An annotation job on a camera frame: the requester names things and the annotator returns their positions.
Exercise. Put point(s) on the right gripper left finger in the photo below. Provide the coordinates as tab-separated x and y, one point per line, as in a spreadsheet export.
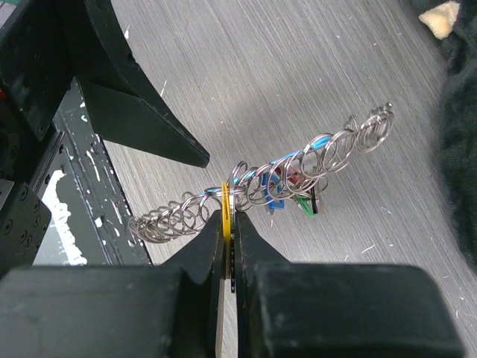
169	310

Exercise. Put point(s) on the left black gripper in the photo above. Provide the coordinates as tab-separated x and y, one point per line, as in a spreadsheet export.
35	68

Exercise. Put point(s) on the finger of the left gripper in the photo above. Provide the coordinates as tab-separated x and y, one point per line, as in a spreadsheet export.
129	120

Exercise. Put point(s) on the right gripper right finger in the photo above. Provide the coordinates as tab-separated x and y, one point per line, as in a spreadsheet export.
290	309

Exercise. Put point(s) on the yellow tagged key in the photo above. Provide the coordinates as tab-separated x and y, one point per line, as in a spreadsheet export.
228	221

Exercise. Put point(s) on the green tagged key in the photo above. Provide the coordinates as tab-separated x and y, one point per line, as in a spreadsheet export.
309	202

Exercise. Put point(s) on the red tagged key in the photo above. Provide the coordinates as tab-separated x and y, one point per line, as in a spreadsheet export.
290	176

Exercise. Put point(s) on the blue tagged key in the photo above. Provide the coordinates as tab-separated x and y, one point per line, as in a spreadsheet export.
272	204

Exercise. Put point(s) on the black floral plush pillow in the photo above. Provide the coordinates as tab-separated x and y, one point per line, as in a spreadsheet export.
457	116

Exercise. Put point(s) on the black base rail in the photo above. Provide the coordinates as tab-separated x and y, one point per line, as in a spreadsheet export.
61	199

